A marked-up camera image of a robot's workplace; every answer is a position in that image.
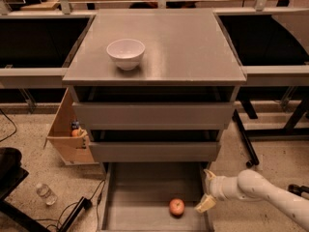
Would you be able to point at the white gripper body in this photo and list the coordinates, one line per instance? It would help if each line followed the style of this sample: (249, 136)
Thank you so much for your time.
(217, 187)

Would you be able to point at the red apple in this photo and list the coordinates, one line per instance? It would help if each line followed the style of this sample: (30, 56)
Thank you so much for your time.
(176, 207)

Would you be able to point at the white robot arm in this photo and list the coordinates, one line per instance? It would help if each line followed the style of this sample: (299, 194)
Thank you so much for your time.
(250, 186)

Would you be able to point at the grey bottom drawer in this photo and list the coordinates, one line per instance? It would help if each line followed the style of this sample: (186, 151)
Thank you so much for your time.
(136, 197)

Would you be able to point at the grey drawer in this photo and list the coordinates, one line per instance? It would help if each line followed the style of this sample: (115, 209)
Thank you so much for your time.
(154, 107)
(154, 145)
(136, 197)

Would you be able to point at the grey drawer cabinet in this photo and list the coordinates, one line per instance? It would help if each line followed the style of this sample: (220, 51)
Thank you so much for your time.
(183, 48)

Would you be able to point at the grey middle drawer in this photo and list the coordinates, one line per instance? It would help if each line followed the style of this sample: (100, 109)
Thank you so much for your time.
(154, 145)

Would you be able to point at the grey top drawer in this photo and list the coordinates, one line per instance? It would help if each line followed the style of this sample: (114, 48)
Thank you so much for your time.
(154, 107)

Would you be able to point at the black table leg with caster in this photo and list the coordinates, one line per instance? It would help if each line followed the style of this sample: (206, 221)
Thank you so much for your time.
(253, 159)

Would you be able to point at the black caster wheel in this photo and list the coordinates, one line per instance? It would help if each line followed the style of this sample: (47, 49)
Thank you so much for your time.
(297, 190)

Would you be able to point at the black power strip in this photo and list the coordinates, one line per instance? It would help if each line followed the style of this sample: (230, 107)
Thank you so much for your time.
(83, 204)

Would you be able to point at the small orange fruit in box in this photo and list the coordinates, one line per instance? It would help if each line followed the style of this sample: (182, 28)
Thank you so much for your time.
(74, 133)

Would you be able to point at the cardboard box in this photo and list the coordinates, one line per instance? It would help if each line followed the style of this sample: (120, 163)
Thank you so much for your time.
(72, 150)

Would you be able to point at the white ceramic bowl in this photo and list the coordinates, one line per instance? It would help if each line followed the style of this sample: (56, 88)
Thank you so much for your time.
(126, 54)

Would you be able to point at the clear plastic water bottle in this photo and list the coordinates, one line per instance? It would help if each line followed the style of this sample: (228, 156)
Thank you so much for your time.
(46, 194)

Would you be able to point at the black office chair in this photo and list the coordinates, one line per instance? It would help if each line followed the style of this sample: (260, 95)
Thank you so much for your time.
(11, 175)

